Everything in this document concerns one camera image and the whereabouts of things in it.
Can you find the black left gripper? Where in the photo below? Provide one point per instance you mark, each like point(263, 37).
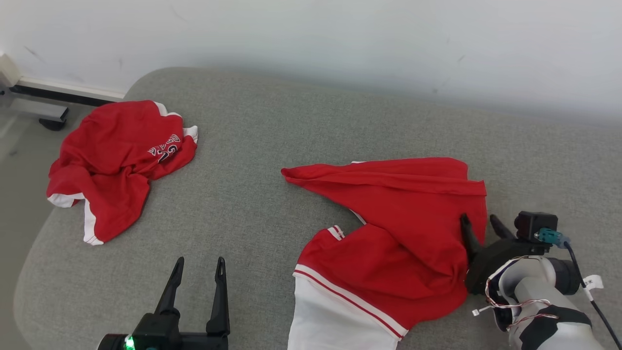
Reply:
point(204, 341)

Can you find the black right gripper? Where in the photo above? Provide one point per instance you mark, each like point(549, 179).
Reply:
point(491, 262)

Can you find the red garment with white panel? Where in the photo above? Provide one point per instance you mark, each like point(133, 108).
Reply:
point(413, 243)

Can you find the red Bulls print shorts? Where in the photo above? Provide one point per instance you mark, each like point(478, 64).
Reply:
point(107, 160)

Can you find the grey fabric sofa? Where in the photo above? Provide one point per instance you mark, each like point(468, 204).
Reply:
point(272, 218)

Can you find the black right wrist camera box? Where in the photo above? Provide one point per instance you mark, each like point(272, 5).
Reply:
point(532, 223)

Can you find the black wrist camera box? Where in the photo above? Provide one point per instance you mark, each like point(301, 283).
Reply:
point(155, 333)
point(532, 223)

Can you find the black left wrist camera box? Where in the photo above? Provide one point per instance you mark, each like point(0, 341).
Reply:
point(155, 333)

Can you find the white black wall skirting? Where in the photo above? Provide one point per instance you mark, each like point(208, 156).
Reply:
point(73, 90)

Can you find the grey metal frame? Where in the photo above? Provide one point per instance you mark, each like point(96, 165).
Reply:
point(34, 111)

